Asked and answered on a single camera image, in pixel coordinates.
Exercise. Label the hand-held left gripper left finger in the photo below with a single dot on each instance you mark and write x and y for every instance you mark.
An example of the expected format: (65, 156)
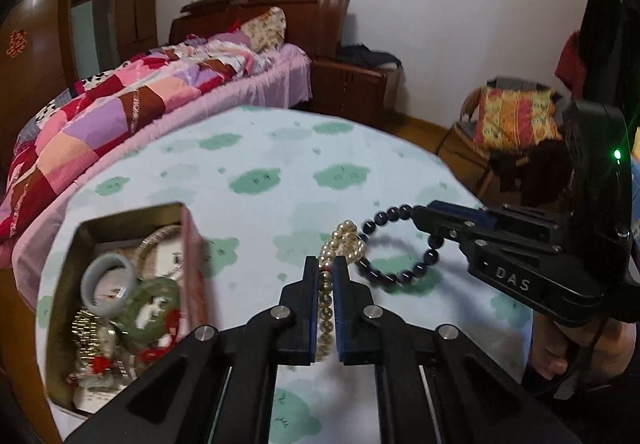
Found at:
(312, 314)

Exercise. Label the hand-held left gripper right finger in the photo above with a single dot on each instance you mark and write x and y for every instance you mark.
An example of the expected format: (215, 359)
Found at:
(342, 314)

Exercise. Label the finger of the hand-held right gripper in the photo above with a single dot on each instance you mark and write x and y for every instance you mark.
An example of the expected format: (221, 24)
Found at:
(455, 210)
(440, 224)

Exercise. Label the pink tin box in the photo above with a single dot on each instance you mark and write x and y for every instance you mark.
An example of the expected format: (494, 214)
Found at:
(192, 264)

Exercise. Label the green jade bangle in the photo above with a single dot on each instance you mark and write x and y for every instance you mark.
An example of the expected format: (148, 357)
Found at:
(170, 296)

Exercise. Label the silver metal bangle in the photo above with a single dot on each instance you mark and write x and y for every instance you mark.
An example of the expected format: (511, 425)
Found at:
(155, 239)

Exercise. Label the person's right hand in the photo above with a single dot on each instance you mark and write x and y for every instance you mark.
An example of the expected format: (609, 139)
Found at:
(550, 349)

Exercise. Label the wicker chair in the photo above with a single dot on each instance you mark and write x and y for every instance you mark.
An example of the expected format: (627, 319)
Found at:
(465, 144)

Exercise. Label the dark garment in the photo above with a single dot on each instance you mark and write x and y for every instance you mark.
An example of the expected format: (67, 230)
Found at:
(535, 169)

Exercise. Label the colourful patterned cushion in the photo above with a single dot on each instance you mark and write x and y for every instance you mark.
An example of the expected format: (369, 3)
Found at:
(515, 119)

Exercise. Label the cloud print table cloth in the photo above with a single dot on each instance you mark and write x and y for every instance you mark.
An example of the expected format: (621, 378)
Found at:
(275, 184)

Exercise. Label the wooden nightstand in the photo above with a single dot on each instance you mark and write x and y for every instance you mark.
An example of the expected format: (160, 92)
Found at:
(350, 89)

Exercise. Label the dark clothes pile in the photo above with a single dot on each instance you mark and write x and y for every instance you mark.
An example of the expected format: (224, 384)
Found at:
(365, 55)

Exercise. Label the red hanging garment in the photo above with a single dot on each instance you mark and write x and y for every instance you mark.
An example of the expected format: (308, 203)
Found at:
(570, 64)

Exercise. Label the black hanging coat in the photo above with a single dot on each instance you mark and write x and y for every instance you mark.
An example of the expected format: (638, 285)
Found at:
(600, 44)

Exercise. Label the pink bed sheet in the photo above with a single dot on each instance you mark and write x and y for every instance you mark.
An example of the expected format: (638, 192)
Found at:
(290, 74)

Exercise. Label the grey jade bangle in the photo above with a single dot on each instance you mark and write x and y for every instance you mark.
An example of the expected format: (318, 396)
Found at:
(86, 284)

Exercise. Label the wooden bed headboard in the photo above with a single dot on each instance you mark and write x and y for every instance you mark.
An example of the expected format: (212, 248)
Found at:
(310, 14)

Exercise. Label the floral pillow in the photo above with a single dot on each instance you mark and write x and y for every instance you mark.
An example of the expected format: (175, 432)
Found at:
(267, 27)

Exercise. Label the patchwork quilt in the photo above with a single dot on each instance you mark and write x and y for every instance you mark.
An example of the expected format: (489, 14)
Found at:
(100, 124)

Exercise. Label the brown wooden wardrobe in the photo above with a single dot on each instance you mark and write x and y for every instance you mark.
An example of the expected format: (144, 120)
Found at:
(45, 24)

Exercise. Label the red paper decoration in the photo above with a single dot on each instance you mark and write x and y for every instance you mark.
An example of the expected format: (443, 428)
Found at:
(14, 43)

